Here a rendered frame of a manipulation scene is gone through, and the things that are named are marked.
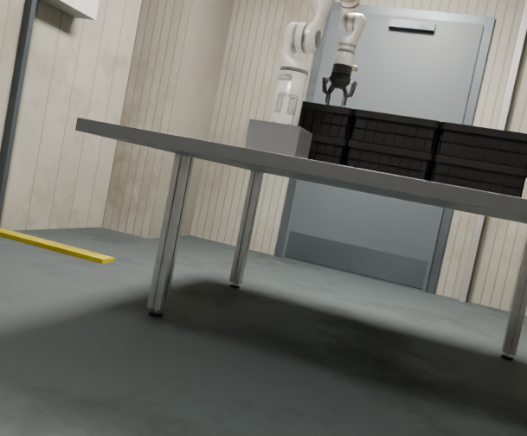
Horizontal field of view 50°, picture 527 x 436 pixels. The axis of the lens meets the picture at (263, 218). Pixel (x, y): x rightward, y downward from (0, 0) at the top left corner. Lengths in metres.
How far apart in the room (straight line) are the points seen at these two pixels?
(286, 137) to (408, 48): 3.14
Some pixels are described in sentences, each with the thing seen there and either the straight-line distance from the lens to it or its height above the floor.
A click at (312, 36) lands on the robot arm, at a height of 1.09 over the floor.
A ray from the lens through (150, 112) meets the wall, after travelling 4.53.
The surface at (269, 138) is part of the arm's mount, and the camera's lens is 1.76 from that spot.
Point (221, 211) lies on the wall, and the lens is 5.02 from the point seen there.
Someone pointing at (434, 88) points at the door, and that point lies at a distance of 4.72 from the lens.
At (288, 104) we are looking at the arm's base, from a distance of 1.80.
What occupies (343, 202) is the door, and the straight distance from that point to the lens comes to 4.68.
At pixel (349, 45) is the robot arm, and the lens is 2.28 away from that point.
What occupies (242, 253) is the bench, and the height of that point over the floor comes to 0.20.
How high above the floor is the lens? 0.63
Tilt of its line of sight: 4 degrees down
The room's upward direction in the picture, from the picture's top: 11 degrees clockwise
